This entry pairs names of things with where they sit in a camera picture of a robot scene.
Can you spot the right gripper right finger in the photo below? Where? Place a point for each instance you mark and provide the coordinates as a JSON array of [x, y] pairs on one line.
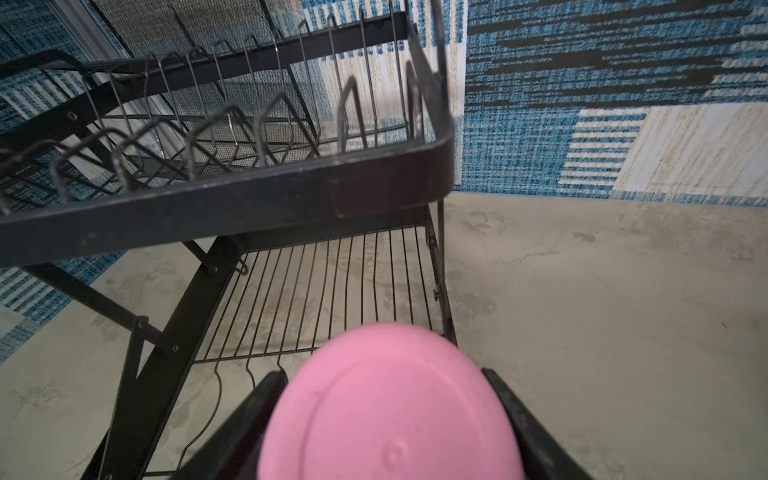
[[542, 456]]

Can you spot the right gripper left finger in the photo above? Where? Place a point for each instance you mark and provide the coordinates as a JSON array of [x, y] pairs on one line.
[[232, 452]]

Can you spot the pink cup edge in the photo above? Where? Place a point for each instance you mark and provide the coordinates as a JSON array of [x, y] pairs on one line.
[[389, 401]]

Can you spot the black wire dish rack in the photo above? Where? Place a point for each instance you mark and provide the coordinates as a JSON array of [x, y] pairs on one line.
[[257, 242]]

